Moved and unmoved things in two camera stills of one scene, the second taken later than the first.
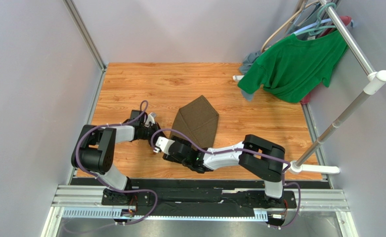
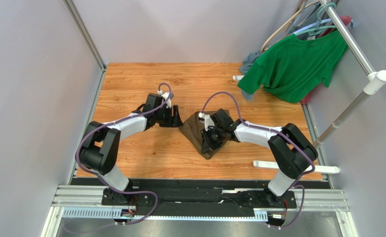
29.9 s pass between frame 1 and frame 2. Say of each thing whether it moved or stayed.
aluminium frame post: stayed
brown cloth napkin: moved
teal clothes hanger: stayed
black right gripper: moved
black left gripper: moved
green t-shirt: stayed
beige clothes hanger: stayed
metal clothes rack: stayed
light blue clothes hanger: stayed
